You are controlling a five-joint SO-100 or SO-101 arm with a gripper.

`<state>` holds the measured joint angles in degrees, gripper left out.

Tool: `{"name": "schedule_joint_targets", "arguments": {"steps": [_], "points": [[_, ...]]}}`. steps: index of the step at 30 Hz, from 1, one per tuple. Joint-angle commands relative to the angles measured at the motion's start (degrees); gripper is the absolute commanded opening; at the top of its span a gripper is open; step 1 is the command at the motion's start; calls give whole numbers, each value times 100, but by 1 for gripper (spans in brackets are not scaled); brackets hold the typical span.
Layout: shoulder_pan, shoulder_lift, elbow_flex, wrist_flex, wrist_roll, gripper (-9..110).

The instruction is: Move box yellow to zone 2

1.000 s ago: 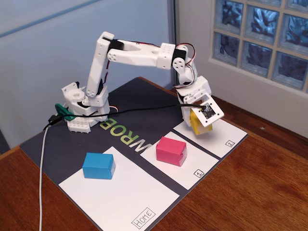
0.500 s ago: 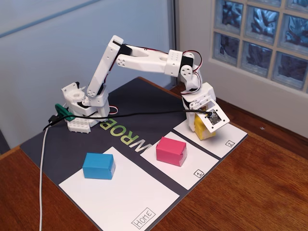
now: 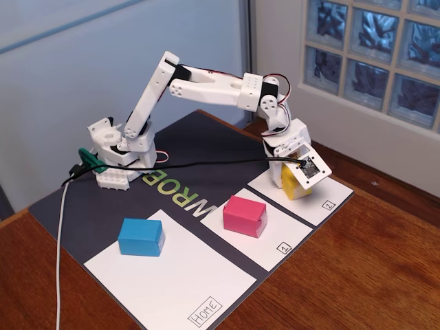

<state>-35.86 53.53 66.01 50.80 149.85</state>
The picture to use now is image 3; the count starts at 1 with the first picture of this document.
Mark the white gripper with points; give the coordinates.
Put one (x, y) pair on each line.
(277, 172)

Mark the yellow paper-wrapped box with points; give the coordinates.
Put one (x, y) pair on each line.
(294, 192)

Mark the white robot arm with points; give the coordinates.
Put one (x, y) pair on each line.
(206, 91)

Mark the pink paper-wrapped box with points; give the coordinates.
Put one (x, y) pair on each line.
(240, 213)

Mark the blue paper-wrapped box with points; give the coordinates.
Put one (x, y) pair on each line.
(137, 237)

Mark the white paper sheet marked 2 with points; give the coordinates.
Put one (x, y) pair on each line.
(326, 190)

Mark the dark mat with WRO letters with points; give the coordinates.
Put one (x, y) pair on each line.
(223, 144)

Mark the white paper sheet marked 1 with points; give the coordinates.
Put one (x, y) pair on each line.
(261, 251)

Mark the glass block window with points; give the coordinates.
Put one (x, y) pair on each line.
(368, 82)

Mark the white paper sheet marked HOME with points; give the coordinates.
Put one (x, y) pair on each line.
(172, 285)

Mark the green clamp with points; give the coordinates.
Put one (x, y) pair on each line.
(93, 159)

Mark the dark grey panel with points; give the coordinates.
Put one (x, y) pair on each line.
(5, 206)

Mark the white wrist camera plate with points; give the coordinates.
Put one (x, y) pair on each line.
(314, 172)

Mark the grey vertical frame post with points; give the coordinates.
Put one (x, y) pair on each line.
(251, 34)

